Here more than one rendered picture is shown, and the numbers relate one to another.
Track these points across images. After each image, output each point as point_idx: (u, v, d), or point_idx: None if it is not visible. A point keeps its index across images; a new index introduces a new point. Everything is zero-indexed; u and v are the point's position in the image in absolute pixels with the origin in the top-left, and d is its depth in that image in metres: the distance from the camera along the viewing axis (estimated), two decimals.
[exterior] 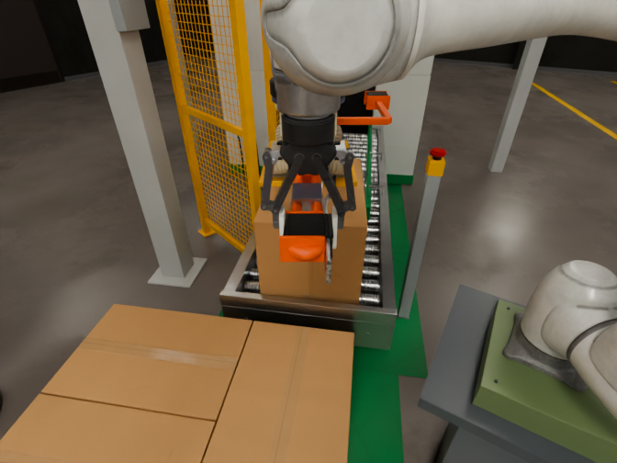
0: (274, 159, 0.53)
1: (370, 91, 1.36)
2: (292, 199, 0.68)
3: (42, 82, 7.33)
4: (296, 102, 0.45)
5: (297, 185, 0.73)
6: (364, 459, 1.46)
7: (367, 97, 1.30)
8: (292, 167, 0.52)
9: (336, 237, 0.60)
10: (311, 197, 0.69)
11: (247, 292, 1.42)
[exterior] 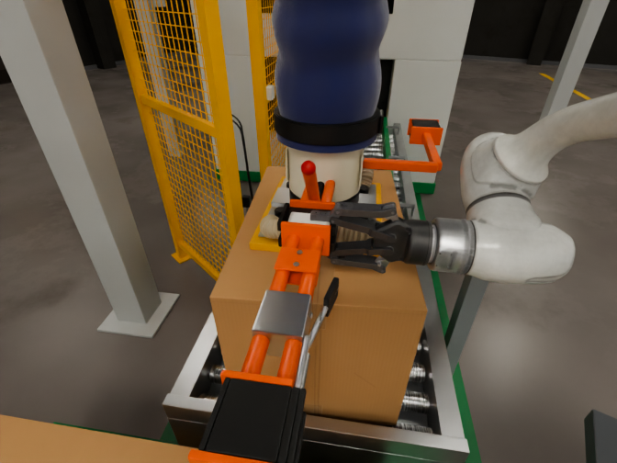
0: (380, 258, 0.62)
1: (417, 119, 1.05)
2: (253, 332, 0.41)
3: None
4: None
5: (270, 295, 0.45)
6: None
7: (411, 129, 0.99)
8: None
9: (305, 213, 0.60)
10: (286, 330, 0.41)
11: (208, 400, 0.84)
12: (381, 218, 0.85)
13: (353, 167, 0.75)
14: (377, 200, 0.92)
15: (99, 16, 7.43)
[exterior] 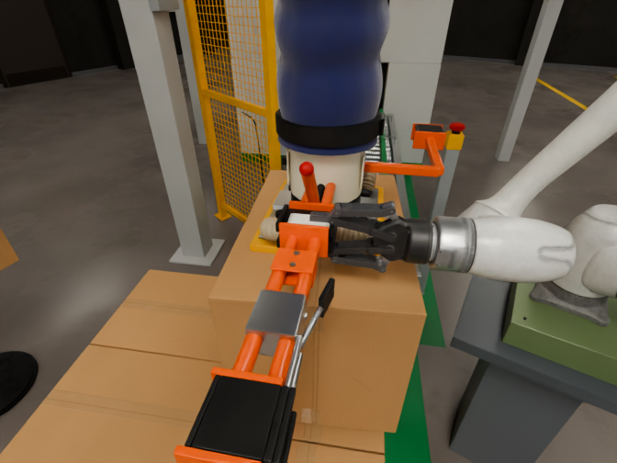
0: (381, 258, 0.62)
1: (420, 124, 1.05)
2: (246, 330, 0.41)
3: (50, 77, 7.41)
4: None
5: (265, 295, 0.45)
6: None
7: (414, 133, 0.99)
8: None
9: (304, 214, 0.61)
10: (278, 329, 0.41)
11: None
12: (382, 221, 0.84)
13: (354, 170, 0.75)
14: (379, 204, 0.91)
15: (120, 20, 8.07)
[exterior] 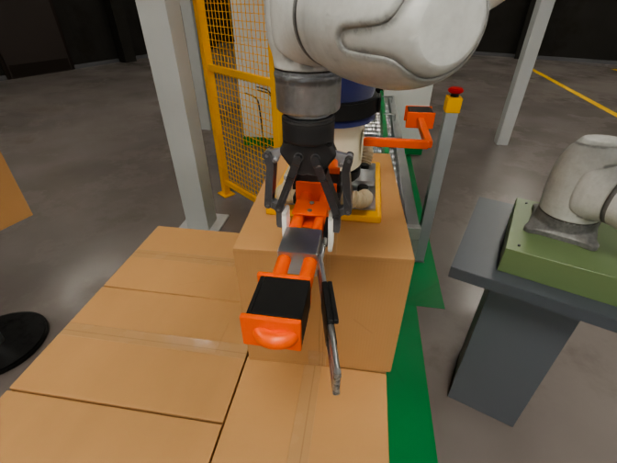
0: (275, 158, 0.54)
1: (412, 106, 1.17)
2: (278, 252, 0.53)
3: (53, 69, 7.46)
4: (291, 101, 0.45)
5: (290, 230, 0.58)
6: (389, 370, 1.59)
7: (407, 114, 1.12)
8: (291, 166, 0.53)
9: (331, 241, 0.59)
10: (303, 250, 0.53)
11: None
12: (379, 189, 0.97)
13: (355, 142, 0.88)
14: (376, 175, 1.04)
15: (122, 14, 8.13)
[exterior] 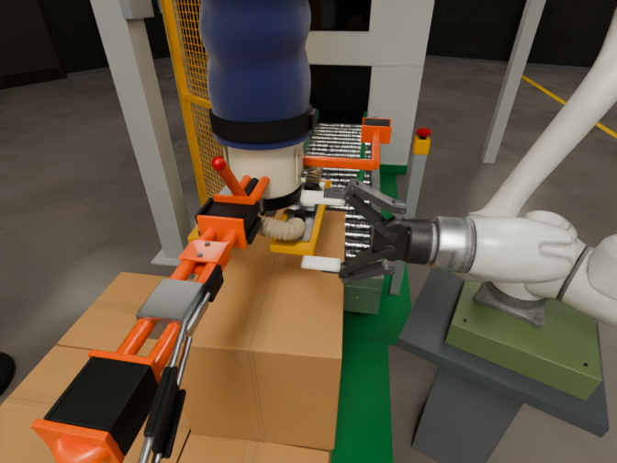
0: (387, 261, 0.62)
1: (369, 118, 1.07)
2: (137, 316, 0.43)
3: (45, 79, 7.44)
4: None
5: (164, 283, 0.48)
6: (354, 417, 1.57)
7: (361, 128, 1.02)
8: None
9: (318, 191, 0.58)
10: (166, 314, 0.43)
11: None
12: (321, 214, 0.87)
13: (287, 164, 0.78)
14: None
15: None
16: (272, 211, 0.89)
